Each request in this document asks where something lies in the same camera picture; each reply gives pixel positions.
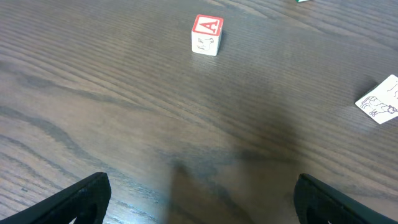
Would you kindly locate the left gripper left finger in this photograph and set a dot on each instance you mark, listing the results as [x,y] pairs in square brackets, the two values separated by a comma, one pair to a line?
[83,202]

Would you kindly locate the red letter A block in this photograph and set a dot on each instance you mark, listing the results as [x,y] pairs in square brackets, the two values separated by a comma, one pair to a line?
[206,34]

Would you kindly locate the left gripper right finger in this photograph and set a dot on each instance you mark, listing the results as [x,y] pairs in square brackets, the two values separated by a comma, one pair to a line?
[316,202]

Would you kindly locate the white block centre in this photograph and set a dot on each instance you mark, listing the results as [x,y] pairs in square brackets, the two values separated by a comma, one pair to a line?
[380,103]

